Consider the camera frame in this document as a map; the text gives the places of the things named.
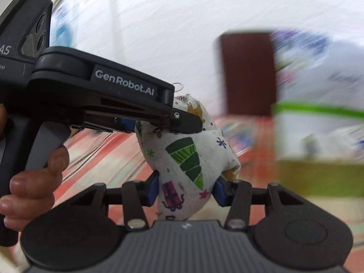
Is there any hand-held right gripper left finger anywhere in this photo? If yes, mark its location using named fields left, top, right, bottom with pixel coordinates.
left=67, top=172, right=160, bottom=231

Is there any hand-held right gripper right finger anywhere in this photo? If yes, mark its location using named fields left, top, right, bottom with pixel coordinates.
left=213, top=176, right=305, bottom=231

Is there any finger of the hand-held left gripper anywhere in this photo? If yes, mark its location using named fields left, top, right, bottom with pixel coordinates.
left=85, top=109, right=205, bottom=135
left=71, top=119, right=136, bottom=134

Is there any white printed fabric pouch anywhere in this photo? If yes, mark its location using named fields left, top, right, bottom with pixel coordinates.
left=134, top=82, right=242, bottom=221

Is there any person's left hand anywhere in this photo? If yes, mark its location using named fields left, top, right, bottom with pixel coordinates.
left=0, top=104, right=70, bottom=233

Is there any green box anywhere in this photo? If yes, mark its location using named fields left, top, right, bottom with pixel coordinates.
left=277, top=159, right=364, bottom=197

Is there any white bag with green stripe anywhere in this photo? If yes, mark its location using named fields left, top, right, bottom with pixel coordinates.
left=271, top=28, right=364, bottom=163

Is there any blue blurred wall decoration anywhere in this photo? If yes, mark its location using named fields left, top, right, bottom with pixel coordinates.
left=52, top=8, right=79, bottom=49

